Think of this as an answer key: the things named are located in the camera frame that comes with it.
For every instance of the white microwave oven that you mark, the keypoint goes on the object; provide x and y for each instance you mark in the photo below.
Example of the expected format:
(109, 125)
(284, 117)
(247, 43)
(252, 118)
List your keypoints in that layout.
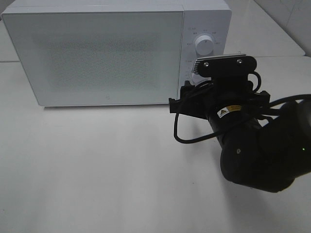
(199, 17)

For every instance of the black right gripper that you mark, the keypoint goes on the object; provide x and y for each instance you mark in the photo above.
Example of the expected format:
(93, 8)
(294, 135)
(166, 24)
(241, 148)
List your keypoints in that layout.
(220, 97)

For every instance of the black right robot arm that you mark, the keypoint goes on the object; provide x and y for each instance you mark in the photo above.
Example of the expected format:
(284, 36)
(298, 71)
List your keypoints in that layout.
(265, 144)

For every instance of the white microwave door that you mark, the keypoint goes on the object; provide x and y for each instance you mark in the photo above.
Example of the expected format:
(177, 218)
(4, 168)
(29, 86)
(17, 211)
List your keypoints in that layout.
(99, 59)

